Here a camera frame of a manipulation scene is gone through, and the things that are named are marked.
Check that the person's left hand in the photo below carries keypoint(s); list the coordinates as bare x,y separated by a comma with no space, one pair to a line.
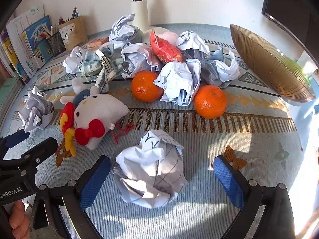
18,219

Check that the cardboard pen holder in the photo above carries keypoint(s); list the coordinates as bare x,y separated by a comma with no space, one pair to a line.
74,33

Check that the bunch of pens and pencils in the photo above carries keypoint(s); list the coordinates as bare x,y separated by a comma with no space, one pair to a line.
52,31
73,13

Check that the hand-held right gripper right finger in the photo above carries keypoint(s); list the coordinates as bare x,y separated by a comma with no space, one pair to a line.
229,181

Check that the white desk lamp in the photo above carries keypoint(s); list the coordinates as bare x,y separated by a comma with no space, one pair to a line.
140,10

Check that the orange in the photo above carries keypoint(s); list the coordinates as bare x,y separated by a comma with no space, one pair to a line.
210,101
147,86

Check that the white cat plush toy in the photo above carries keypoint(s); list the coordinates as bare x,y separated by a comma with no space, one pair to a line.
99,114

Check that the row of upright books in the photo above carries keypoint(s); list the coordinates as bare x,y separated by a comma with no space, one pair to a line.
25,34

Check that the red yellow felt ornament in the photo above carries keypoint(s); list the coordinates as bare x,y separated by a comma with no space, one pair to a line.
66,114

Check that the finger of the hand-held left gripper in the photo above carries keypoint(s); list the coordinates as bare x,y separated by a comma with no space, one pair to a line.
44,146
18,137

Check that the large lined paper ball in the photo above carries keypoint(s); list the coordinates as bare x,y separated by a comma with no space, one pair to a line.
149,169

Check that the orange red snack packet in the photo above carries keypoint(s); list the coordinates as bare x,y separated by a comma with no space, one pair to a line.
164,48

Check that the black wall television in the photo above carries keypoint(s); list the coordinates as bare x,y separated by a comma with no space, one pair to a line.
286,2

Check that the patterned woven table mat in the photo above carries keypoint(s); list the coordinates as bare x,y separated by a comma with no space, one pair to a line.
249,142

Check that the pile of papers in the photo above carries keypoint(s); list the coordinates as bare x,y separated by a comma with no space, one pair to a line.
139,57

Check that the black mesh pen holder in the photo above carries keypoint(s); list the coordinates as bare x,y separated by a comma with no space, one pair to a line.
56,45

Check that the brown ribbed bowl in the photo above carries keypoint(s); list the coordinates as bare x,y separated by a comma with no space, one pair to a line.
264,59

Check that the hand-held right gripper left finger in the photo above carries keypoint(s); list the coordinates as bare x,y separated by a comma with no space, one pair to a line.
96,179

